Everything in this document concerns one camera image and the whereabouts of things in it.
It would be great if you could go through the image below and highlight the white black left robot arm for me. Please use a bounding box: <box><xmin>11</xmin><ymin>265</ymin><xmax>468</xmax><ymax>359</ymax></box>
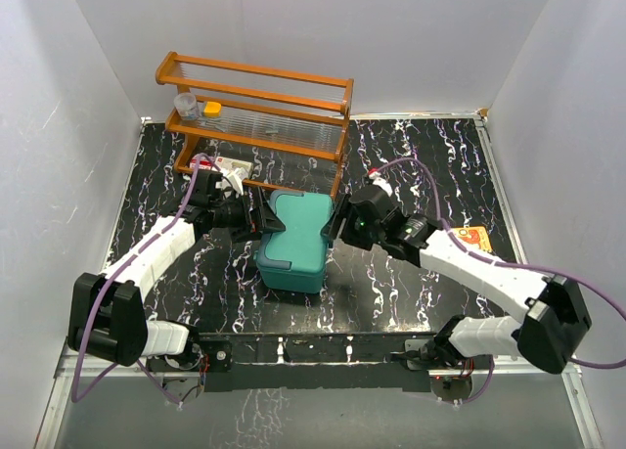
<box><xmin>67</xmin><ymin>171</ymin><xmax>286</xmax><ymax>370</ymax></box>

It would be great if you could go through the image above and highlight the red white medicine box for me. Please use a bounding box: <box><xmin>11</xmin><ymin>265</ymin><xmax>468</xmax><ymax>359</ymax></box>
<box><xmin>189</xmin><ymin>155</ymin><xmax>220</xmax><ymax>172</ymax></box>

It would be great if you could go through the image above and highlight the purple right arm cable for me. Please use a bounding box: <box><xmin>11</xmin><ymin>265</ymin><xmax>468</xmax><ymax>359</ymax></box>
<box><xmin>376</xmin><ymin>157</ymin><xmax>626</xmax><ymax>371</ymax></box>

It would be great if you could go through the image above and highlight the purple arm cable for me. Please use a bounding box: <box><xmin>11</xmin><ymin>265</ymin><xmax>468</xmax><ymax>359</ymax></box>
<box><xmin>376</xmin><ymin>157</ymin><xmax>626</xmax><ymax>371</ymax></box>
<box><xmin>70</xmin><ymin>153</ymin><xmax>216</xmax><ymax>404</ymax></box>

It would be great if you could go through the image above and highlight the yellow capped small jar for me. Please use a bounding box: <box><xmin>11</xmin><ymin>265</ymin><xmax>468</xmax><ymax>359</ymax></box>
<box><xmin>201</xmin><ymin>101</ymin><xmax>222</xmax><ymax>122</ymax></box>

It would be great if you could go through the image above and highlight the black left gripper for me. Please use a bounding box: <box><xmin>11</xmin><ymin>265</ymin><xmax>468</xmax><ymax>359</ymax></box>
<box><xmin>209</xmin><ymin>187</ymin><xmax>284</xmax><ymax>243</ymax></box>

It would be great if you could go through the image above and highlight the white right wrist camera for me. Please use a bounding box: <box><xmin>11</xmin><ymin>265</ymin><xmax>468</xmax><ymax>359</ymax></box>
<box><xmin>367</xmin><ymin>168</ymin><xmax>393</xmax><ymax>196</ymax></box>

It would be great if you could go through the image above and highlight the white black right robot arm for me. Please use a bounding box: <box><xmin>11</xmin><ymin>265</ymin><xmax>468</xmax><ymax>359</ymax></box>
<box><xmin>321</xmin><ymin>185</ymin><xmax>592</xmax><ymax>374</ymax></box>

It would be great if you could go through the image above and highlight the clear plastic cup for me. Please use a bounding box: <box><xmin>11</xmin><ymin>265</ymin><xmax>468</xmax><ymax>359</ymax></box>
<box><xmin>174</xmin><ymin>92</ymin><xmax>200</xmax><ymax>121</ymax></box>

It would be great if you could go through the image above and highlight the black metal base bar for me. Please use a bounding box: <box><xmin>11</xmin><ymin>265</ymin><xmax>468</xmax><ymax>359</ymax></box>
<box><xmin>148</xmin><ymin>332</ymin><xmax>489</xmax><ymax>392</ymax></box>

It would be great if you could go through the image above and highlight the orange wooden shelf rack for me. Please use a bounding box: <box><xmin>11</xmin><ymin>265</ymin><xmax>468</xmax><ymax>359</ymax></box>
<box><xmin>156</xmin><ymin>52</ymin><xmax>354</xmax><ymax>196</ymax></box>

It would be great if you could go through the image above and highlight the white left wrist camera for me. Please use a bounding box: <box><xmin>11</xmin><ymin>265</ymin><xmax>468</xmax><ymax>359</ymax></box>
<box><xmin>220</xmin><ymin>167</ymin><xmax>247</xmax><ymax>196</ymax></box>

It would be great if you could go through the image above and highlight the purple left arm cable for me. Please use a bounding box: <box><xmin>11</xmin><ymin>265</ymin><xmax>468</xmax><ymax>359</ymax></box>
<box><xmin>70</xmin><ymin>153</ymin><xmax>216</xmax><ymax>404</ymax></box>

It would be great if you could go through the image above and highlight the teal medicine kit box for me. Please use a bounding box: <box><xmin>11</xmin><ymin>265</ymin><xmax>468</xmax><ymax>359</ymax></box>
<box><xmin>255</xmin><ymin>190</ymin><xmax>333</xmax><ymax>294</ymax></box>

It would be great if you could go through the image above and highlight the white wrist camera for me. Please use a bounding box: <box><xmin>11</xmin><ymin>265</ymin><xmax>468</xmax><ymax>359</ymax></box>
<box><xmin>367</xmin><ymin>168</ymin><xmax>393</xmax><ymax>196</ymax></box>
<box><xmin>220</xmin><ymin>167</ymin><xmax>247</xmax><ymax>196</ymax></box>

